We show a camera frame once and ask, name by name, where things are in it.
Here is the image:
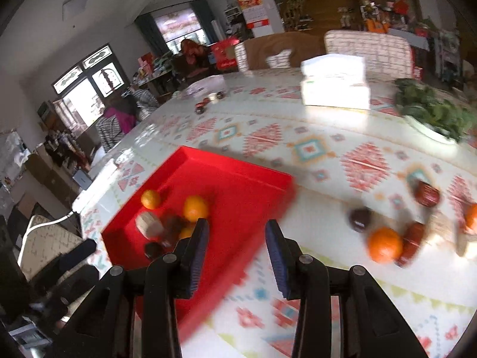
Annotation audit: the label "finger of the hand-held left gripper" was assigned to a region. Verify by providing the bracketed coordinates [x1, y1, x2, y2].
[32, 238, 98, 280]
[45, 265, 100, 306]

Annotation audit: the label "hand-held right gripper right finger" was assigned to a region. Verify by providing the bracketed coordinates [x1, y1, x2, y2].
[265, 219, 429, 358]

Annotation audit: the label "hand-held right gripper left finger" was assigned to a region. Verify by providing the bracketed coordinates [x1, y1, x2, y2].
[50, 218, 210, 358]

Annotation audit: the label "wrinkled red jujube date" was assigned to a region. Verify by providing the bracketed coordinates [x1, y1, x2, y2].
[158, 214, 191, 247]
[413, 181, 441, 207]

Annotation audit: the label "dark brown chestnut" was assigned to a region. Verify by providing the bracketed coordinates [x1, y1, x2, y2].
[347, 207, 373, 234]
[143, 242, 163, 261]

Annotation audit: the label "white yam chunk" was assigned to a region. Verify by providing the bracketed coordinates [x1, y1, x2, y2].
[135, 212, 165, 240]

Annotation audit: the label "red plastic tray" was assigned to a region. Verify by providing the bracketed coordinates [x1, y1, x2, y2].
[100, 145, 297, 344]

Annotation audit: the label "small orange mandarin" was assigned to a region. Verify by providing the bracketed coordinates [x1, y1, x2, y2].
[141, 189, 162, 210]
[464, 203, 477, 234]

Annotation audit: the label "smooth red jujube date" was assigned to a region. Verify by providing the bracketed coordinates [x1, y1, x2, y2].
[396, 222, 426, 267]

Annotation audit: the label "pink and striped clothes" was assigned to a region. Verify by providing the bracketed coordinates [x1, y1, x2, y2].
[95, 106, 137, 150]

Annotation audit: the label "window with decorated glass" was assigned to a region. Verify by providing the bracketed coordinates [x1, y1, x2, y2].
[52, 43, 125, 127]

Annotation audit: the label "white tissue pack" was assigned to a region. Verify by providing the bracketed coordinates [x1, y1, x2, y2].
[300, 54, 371, 110]

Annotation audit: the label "red patterned cloth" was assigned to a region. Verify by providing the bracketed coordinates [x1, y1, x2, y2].
[179, 39, 211, 71]

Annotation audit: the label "red gift box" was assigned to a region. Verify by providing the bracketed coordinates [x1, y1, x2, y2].
[210, 38, 241, 71]

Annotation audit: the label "white oval plate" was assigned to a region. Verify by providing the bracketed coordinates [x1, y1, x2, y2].
[404, 114, 457, 145]

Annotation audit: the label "brown chair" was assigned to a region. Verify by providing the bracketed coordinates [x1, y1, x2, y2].
[235, 32, 326, 71]

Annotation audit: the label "teal curtain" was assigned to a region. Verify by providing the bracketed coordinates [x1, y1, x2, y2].
[192, 0, 220, 45]
[135, 13, 168, 58]

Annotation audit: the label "window with printed blind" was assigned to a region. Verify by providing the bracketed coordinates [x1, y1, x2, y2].
[154, 9, 205, 43]

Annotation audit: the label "square ceiling light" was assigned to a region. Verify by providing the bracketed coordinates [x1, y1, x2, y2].
[61, 0, 89, 21]

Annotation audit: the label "wooden staircase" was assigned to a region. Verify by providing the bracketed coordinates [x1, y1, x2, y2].
[279, 0, 373, 32]

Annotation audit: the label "metal storage rack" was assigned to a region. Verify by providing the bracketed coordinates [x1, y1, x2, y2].
[434, 30, 464, 83]

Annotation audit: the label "white cable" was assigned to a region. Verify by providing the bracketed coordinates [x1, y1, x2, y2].
[20, 211, 80, 265]

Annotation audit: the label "red wall calendar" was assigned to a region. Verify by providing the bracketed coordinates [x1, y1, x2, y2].
[236, 0, 270, 30]

